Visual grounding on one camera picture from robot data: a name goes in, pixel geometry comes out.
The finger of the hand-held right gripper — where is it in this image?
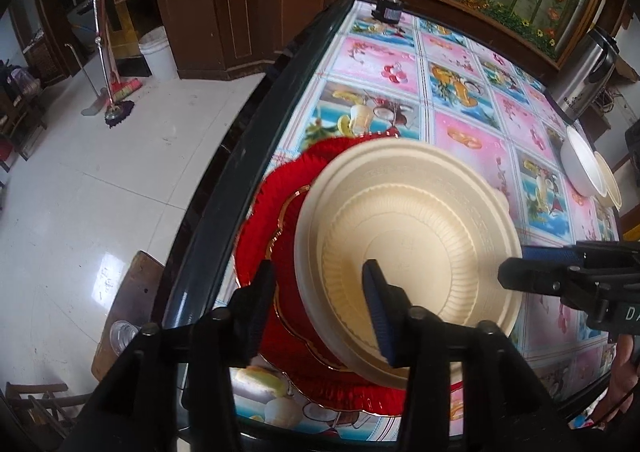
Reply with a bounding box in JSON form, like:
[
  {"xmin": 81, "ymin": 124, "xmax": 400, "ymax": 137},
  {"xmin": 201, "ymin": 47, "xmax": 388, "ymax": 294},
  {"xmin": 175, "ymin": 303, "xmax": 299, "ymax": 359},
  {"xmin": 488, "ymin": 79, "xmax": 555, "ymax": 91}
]
[
  {"xmin": 522, "ymin": 244, "xmax": 588, "ymax": 267},
  {"xmin": 497, "ymin": 257, "xmax": 581, "ymax": 299}
]

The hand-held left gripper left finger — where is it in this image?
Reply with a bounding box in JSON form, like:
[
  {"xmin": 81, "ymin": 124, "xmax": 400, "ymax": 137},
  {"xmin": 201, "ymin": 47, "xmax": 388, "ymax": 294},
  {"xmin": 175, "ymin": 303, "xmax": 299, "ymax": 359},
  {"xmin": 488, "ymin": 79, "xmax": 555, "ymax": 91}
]
[{"xmin": 60, "ymin": 259, "xmax": 278, "ymax": 452}]

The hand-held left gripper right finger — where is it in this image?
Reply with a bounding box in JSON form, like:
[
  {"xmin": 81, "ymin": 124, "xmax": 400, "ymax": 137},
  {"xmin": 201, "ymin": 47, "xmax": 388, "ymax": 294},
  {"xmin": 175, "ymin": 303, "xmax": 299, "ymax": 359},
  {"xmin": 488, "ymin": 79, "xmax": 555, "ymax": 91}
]
[{"xmin": 361, "ymin": 259, "xmax": 576, "ymax": 452}]

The red gold-rimmed plate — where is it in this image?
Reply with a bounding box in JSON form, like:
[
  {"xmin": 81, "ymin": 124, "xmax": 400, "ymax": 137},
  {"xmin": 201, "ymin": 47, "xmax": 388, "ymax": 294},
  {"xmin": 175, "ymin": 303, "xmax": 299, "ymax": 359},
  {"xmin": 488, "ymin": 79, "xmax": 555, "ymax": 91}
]
[{"xmin": 265, "ymin": 184, "xmax": 361, "ymax": 375}]

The cream plastic bowl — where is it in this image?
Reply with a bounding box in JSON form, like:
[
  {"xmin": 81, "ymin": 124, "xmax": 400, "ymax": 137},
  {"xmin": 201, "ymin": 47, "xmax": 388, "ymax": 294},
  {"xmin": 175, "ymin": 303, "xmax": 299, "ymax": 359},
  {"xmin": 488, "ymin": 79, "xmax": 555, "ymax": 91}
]
[
  {"xmin": 592, "ymin": 149, "xmax": 624, "ymax": 210},
  {"xmin": 294, "ymin": 139, "xmax": 523, "ymax": 390}
]

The white bowl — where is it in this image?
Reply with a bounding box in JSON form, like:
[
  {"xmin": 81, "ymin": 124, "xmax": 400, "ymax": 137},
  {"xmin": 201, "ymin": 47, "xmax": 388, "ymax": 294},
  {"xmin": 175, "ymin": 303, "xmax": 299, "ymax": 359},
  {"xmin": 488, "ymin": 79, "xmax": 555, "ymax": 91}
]
[{"xmin": 560, "ymin": 126, "xmax": 608, "ymax": 197}]

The red scalloped plate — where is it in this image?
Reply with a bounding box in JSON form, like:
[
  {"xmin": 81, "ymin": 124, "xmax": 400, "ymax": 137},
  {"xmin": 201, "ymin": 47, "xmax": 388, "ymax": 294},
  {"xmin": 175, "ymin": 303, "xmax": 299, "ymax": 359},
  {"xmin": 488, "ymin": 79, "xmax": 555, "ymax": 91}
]
[{"xmin": 234, "ymin": 134, "xmax": 466, "ymax": 418}]

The person's right hand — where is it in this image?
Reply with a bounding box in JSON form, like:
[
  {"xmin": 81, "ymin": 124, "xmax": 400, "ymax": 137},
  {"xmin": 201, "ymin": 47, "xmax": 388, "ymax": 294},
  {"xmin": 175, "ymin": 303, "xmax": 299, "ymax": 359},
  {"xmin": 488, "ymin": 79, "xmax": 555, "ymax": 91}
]
[{"xmin": 607, "ymin": 334, "xmax": 640, "ymax": 425}]

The black-framed table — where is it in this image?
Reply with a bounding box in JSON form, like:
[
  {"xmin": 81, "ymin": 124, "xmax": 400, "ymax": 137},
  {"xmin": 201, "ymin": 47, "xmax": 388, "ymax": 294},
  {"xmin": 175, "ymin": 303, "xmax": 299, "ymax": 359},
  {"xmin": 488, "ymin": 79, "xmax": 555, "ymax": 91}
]
[{"xmin": 150, "ymin": 0, "xmax": 631, "ymax": 448}]

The wooden stool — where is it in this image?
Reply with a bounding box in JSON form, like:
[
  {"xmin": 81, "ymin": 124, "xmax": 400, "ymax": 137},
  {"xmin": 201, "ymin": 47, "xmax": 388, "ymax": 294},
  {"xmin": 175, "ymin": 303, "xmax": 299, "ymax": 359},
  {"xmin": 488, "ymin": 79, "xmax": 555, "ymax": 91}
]
[{"xmin": 91, "ymin": 251, "xmax": 166, "ymax": 383}]

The clear plastic cup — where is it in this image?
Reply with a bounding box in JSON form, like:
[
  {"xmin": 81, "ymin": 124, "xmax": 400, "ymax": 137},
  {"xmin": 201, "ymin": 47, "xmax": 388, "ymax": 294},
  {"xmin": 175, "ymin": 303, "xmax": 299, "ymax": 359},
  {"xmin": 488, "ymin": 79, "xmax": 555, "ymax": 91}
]
[{"xmin": 109, "ymin": 319, "xmax": 142, "ymax": 358}]

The steel thermos jug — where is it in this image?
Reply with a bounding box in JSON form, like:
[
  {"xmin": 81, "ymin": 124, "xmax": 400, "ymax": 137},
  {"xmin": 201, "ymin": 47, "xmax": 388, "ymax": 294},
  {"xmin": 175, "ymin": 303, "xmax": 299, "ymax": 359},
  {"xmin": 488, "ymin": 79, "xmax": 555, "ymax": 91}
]
[{"xmin": 547, "ymin": 29, "xmax": 618, "ymax": 125}]

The red broom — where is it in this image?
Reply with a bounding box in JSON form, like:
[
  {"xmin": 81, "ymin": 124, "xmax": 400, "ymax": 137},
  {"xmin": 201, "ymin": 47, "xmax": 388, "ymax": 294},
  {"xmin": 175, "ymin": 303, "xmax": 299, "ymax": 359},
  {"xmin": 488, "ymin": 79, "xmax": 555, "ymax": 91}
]
[{"xmin": 100, "ymin": 0, "xmax": 142, "ymax": 103}]

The white plastic bucket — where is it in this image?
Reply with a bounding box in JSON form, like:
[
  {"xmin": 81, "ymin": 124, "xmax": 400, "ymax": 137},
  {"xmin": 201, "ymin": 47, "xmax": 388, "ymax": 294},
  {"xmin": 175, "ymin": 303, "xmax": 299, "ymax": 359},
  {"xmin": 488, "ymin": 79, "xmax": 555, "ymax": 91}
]
[{"xmin": 139, "ymin": 26, "xmax": 179, "ymax": 81}]

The brown wooden cabinet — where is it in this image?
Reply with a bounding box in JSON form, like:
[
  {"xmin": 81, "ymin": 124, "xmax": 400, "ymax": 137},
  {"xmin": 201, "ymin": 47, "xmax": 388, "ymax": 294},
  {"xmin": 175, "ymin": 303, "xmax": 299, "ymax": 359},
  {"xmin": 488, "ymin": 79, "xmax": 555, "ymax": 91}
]
[{"xmin": 152, "ymin": 0, "xmax": 561, "ymax": 82}]

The small black device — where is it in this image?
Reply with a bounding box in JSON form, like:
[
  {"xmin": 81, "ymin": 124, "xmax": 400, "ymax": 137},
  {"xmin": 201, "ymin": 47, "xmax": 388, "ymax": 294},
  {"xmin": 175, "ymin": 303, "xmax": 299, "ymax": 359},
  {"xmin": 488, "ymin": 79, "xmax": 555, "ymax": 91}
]
[{"xmin": 375, "ymin": 0, "xmax": 404, "ymax": 23}]

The dark wooden chair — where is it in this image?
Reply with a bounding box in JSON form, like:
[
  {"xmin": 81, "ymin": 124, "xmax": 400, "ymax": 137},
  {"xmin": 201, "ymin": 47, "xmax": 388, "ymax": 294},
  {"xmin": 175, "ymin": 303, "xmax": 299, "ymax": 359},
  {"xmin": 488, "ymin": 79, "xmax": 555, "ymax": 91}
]
[{"xmin": 0, "ymin": 59, "xmax": 48, "ymax": 173}]

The dark string mop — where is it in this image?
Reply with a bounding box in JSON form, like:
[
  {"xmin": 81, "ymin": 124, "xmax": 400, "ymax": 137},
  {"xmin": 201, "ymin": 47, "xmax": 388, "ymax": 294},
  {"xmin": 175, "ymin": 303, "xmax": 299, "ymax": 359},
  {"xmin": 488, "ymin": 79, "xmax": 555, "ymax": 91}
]
[{"xmin": 92, "ymin": 0, "xmax": 135, "ymax": 129}]

